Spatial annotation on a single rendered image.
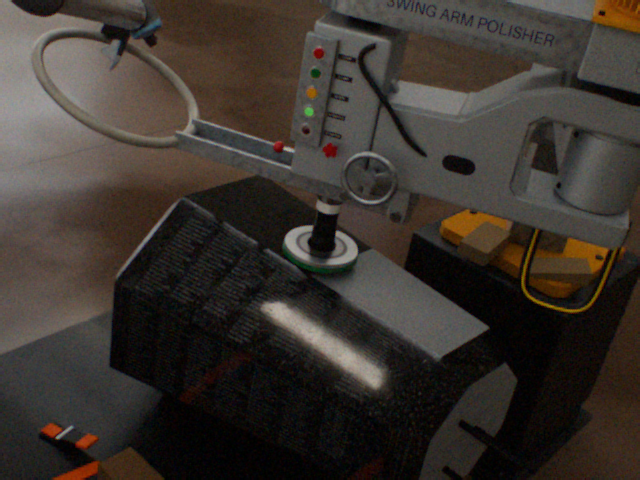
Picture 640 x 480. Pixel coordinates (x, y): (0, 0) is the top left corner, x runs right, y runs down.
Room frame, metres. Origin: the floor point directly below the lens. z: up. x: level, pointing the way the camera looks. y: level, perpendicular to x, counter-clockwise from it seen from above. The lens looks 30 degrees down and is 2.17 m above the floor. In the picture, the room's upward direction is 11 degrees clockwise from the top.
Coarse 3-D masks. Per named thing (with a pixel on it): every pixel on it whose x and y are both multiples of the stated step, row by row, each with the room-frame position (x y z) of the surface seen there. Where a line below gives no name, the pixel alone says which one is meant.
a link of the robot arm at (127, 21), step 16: (16, 0) 1.83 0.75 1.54; (32, 0) 1.83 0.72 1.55; (48, 0) 1.85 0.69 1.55; (64, 0) 1.89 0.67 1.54; (80, 0) 1.99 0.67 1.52; (96, 0) 2.06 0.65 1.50; (112, 0) 2.14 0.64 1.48; (128, 0) 2.23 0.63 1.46; (144, 0) 2.35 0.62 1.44; (48, 16) 1.89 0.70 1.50; (80, 16) 2.03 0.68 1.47; (96, 16) 2.08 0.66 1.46; (112, 16) 2.14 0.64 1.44; (128, 16) 2.22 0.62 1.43; (144, 16) 2.30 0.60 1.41; (144, 32) 2.31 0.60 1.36
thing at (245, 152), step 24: (192, 120) 2.35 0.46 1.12; (192, 144) 2.23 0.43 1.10; (216, 144) 2.22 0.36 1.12; (240, 144) 2.32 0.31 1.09; (264, 144) 2.30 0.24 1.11; (240, 168) 2.20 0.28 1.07; (264, 168) 2.19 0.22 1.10; (288, 168) 2.17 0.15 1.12; (336, 192) 2.14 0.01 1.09; (360, 192) 2.13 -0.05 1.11; (384, 192) 2.23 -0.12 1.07; (408, 216) 2.11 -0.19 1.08
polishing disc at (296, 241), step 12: (300, 228) 2.28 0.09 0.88; (312, 228) 2.29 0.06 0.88; (288, 240) 2.20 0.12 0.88; (300, 240) 2.21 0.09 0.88; (336, 240) 2.25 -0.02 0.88; (348, 240) 2.26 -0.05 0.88; (288, 252) 2.15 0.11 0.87; (300, 252) 2.14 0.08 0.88; (312, 252) 2.16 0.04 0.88; (324, 252) 2.17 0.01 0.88; (336, 252) 2.18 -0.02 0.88; (348, 252) 2.20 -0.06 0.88; (312, 264) 2.10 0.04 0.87; (324, 264) 2.11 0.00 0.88; (336, 264) 2.12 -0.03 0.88; (348, 264) 2.15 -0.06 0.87
